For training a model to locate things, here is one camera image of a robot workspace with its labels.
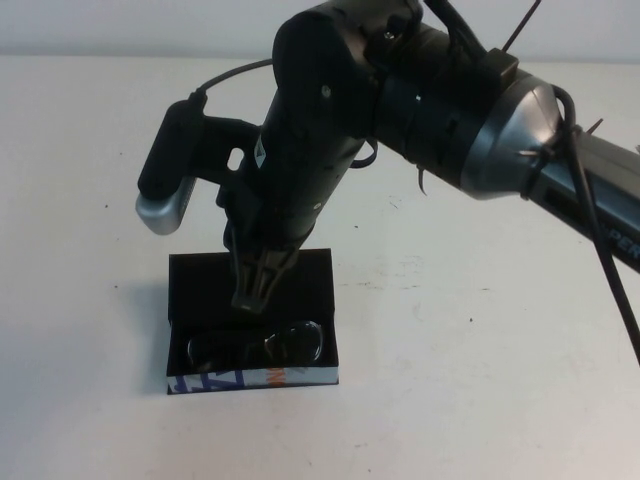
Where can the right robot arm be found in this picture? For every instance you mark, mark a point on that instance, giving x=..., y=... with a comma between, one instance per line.
x=500, y=135

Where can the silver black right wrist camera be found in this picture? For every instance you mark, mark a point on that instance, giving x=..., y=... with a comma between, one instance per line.
x=165, y=165

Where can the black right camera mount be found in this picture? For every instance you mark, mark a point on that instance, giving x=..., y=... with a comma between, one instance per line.
x=225, y=140

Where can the black printed glasses case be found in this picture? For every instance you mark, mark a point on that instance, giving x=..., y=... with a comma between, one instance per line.
x=312, y=280

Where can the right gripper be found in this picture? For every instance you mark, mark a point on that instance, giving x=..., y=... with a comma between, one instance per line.
x=290, y=190

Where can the long black zip tie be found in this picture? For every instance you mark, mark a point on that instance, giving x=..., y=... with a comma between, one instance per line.
x=520, y=27

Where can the dark framed glasses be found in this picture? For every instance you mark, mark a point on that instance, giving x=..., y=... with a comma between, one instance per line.
x=300, y=340

